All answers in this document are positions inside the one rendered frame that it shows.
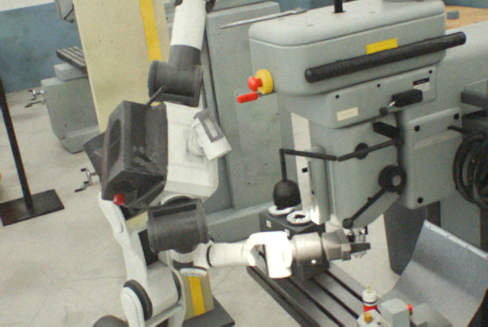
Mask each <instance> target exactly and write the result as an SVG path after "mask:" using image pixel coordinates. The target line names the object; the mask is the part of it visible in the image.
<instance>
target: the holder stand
mask: <svg viewBox="0 0 488 327"><path fill-rule="evenodd" d="M259 223H260V228H261V233H270V232H284V233H285V234H286V238H287V240H289V241H291V240H292V237H293V236H294V235H301V234H307V233H317V234H318V236H320V237H321V236H322V233H326V229H325V222H324V223H322V224H321V225H318V224H317V223H315V222H313V221H312V216H311V212H307V211H303V210H301V209H297V207H295V206H293V207H289V209H281V208H280V207H277V206H275V205H272V206H270V207H269V209H268V210H265V211H263V212H261V213H259ZM262 246H263V252H264V259H265V261H267V259H266V257H265V250H264V244H262ZM329 267H330V262H329V261H327V258H324V257H323V258H322V264H315V265H304V266H298V265H296V263H292V264H291V275H294V276H296V277H297V278H300V279H302V280H303V281H305V280H306V279H309V278H311V277H312V276H314V275H316V274H318V273H321V272H322V271H324V270H325V269H327V268H329Z"/></svg>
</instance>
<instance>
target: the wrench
mask: <svg viewBox="0 0 488 327"><path fill-rule="evenodd" d="M304 12H307V9H302V10H301V9H293V10H290V11H286V12H282V13H278V14H273V15H267V16H263V17H257V18H256V19H252V20H244V21H240V22H237V23H230V24H226V25H220V26H219V29H227V28H230V27H233V26H238V25H245V24H249V23H256V22H259V21H263V20H271V19H274V17H282V16H285V15H291V14H292V15H295V14H301V13H304Z"/></svg>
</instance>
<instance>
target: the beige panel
mask: <svg viewBox="0 0 488 327"><path fill-rule="evenodd" d="M73 5H74V8H75V13H76V20H77V23H78V31H79V35H81V42H82V46H83V49H84V57H85V61H86V67H87V72H88V76H89V78H90V83H91V90H92V94H93V98H94V104H95V108H96V112H97V119H98V123H99V127H100V131H101V132H103V131H106V128H107V122H108V118H109V115H110V114H111V113H112V112H113V111H114V110H115V109H116V108H117V106H118V105H119V104H121V102H122V101H123V100H128V101H133V102H137V103H140V104H145V103H146V102H147V101H148V100H149V97H148V88H147V80H148V73H149V67H150V63H151V62H153V59H158V61H162V62H168V58H169V48H170V41H169V35H168V26H167V22H166V13H165V7H164V3H163V0H73ZM147 220H148V218H147V212H145V213H143V214H140V215H138V216H136V217H135V218H133V219H130V220H129V221H126V224H127V226H128V229H131V228H132V227H134V226H136V225H138V224H140V223H143V222H146V221H147ZM177 272H178V273H179V274H180V276H181V278H182V282H183V283H184V294H185V302H186V314H185V317H184V322H182V326H181V327H231V326H234V325H235V321H234V320H233V319H232V317H231V316H230V315H229V314H228V312H227V311H226V310H225V309H224V308H223V307H222V306H221V305H220V304H219V302H218V300H217V299H216V297H214V296H213V295H212V293H211V284H210V279H209V274H208V269H207V274H206V276H204V277H190V276H186V275H182V274H181V273H180V271H178V270H177Z"/></svg>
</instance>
